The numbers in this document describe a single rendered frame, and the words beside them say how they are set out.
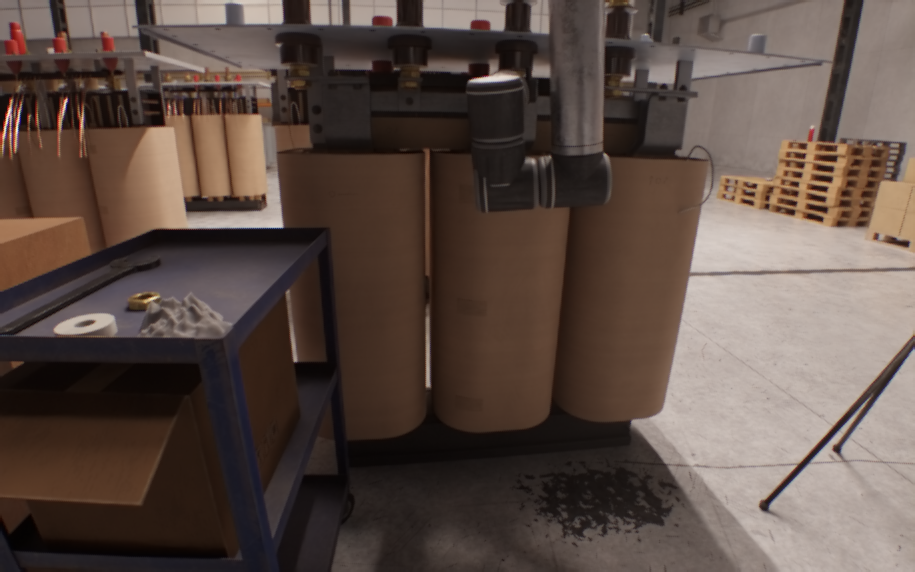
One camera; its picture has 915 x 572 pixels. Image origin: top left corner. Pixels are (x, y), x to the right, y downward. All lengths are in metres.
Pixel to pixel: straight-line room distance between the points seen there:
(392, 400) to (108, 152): 2.40
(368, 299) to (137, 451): 0.81
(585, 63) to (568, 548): 1.27
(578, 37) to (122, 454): 0.92
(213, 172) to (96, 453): 6.49
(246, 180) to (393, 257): 5.74
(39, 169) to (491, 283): 2.87
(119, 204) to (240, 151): 3.77
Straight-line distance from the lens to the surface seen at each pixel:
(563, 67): 0.93
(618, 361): 1.59
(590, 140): 0.95
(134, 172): 3.29
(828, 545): 1.88
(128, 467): 0.66
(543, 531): 1.58
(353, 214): 1.26
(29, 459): 0.74
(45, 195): 3.56
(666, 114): 1.49
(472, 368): 1.44
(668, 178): 1.46
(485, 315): 1.37
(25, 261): 1.38
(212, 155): 7.06
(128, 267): 1.07
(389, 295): 1.32
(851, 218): 8.53
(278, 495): 0.96
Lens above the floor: 1.15
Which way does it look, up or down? 19 degrees down
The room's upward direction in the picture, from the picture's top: 1 degrees clockwise
